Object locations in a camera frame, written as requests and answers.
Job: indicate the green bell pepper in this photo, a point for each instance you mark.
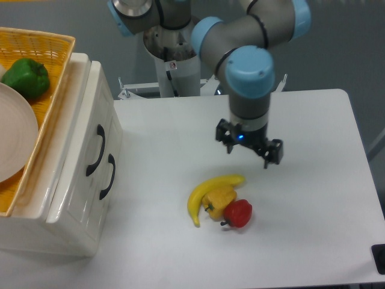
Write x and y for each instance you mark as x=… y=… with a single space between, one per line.
x=28 y=77

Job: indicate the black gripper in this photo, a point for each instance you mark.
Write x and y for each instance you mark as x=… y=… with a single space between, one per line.
x=231 y=135

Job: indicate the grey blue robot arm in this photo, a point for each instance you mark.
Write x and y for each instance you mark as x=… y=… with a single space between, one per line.
x=236 y=53

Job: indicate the black top drawer handle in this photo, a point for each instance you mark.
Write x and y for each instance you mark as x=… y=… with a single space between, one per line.
x=91 y=168

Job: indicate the red bell pepper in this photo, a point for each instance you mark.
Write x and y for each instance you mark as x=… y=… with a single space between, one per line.
x=237 y=214

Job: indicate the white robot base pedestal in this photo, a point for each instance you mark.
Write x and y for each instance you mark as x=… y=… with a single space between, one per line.
x=178 y=68

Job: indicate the black drawer handle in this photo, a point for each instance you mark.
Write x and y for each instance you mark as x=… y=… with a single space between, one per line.
x=103 y=193
x=91 y=168

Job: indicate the yellow woven basket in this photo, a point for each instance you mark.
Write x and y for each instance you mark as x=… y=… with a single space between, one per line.
x=54 y=51

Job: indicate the black lower drawer handle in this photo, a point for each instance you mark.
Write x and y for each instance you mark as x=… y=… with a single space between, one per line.
x=103 y=193

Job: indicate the yellow banana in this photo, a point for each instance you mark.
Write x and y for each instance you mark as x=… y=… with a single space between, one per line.
x=196 y=196

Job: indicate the black object at table edge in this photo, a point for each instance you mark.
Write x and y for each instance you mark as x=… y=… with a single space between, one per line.
x=378 y=252

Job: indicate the white plate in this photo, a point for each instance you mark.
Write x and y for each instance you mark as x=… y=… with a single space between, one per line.
x=19 y=132

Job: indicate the yellow bell pepper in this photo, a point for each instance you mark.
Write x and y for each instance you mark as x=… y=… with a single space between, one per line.
x=215 y=201

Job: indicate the white drawer cabinet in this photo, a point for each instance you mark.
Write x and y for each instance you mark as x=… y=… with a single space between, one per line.
x=26 y=228

